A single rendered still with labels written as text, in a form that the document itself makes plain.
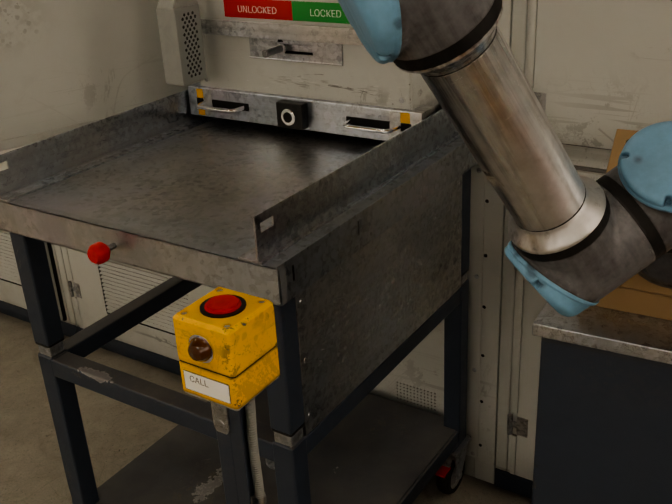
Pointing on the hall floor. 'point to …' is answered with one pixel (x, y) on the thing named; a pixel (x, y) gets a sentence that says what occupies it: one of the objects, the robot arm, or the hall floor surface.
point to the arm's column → (602, 428)
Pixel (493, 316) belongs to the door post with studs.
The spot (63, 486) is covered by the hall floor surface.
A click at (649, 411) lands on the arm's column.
